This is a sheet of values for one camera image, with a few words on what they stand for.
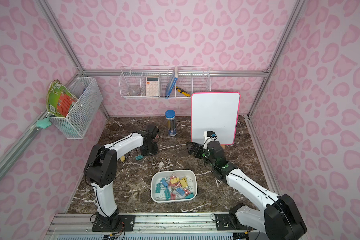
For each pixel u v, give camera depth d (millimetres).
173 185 827
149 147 785
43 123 622
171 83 879
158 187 836
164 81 980
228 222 721
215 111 867
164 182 839
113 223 643
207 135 730
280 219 394
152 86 949
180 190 813
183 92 975
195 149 712
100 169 512
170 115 955
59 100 731
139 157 957
